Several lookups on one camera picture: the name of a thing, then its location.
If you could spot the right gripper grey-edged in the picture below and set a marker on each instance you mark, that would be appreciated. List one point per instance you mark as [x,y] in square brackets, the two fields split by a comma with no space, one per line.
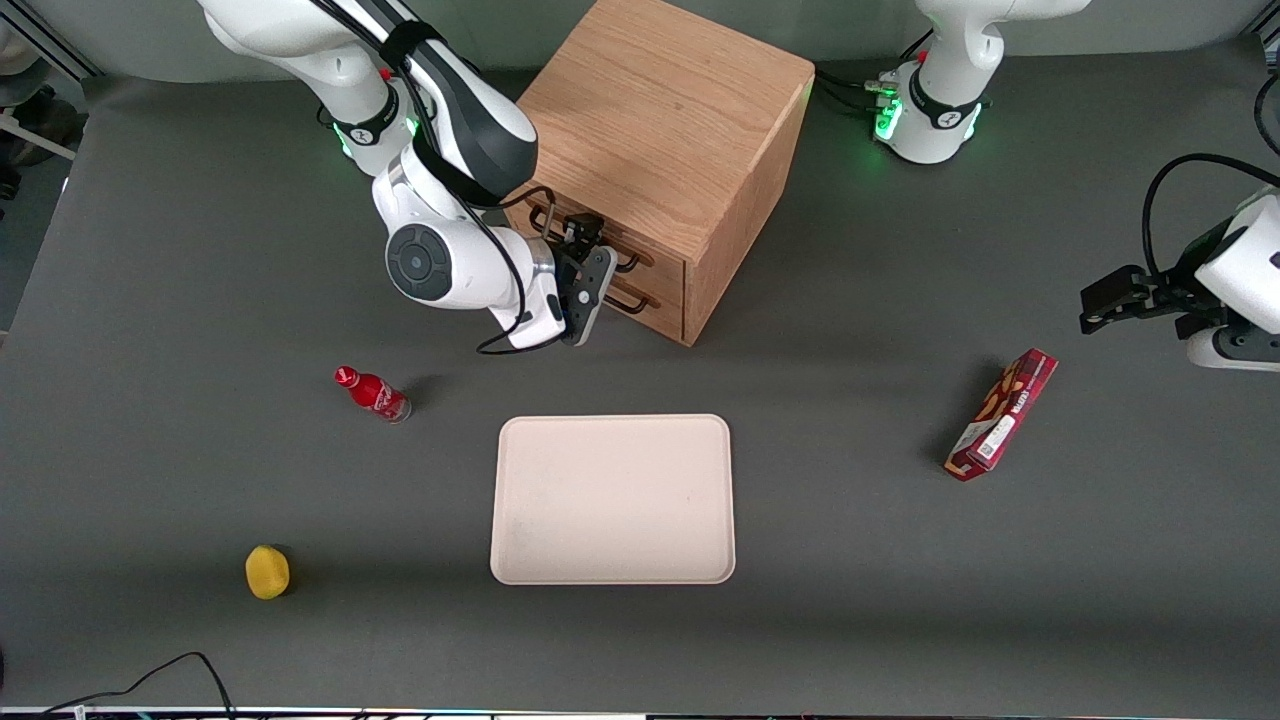
[566,258]

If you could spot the left gripper grey-edged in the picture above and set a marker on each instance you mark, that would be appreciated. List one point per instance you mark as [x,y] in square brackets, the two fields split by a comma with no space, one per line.
[1172,289]

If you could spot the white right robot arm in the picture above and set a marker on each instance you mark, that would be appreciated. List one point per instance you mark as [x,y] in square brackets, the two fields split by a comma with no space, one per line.
[450,265]

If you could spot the oak wooden drawer cabinet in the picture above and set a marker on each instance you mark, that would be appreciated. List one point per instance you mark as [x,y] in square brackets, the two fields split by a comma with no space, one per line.
[660,110]

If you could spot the red snack box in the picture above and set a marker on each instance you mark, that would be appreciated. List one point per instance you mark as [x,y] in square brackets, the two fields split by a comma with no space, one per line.
[1000,415]

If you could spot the small red cola bottle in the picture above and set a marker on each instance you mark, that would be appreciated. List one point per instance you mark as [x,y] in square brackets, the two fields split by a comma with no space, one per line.
[375,395]

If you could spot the cream rectangular plastic tray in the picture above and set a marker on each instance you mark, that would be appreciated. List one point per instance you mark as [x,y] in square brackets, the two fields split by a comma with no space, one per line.
[620,510]

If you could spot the yellow lemon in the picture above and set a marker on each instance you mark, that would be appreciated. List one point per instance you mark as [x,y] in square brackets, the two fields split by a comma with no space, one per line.
[267,572]

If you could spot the white bar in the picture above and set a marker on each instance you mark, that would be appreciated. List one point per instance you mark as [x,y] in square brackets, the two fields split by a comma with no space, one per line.
[40,135]

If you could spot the aluminium frame profile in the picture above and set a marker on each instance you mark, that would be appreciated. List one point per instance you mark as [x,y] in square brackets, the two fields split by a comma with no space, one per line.
[50,40]
[1265,20]

